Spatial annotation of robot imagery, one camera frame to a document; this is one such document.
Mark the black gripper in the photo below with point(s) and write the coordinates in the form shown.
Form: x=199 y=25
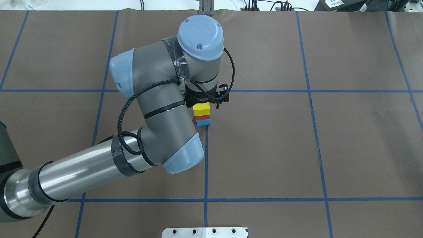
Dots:
x=189 y=101

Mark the yellow block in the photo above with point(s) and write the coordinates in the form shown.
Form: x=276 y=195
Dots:
x=201 y=109

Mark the red block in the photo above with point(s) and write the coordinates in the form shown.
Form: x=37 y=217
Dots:
x=202 y=117

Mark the blue block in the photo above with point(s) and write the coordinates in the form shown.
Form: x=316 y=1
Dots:
x=203 y=122

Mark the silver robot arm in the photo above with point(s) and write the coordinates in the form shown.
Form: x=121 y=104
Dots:
x=159 y=83

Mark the black power strip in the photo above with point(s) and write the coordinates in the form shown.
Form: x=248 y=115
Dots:
x=268 y=6

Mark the black box with label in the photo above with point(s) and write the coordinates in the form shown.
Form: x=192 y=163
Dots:
x=352 y=5

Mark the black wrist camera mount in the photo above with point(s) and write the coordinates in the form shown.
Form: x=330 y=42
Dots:
x=223 y=93

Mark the aluminium frame post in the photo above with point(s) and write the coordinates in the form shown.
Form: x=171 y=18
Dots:
x=207 y=7

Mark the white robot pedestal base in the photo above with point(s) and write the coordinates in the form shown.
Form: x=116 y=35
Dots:
x=206 y=232

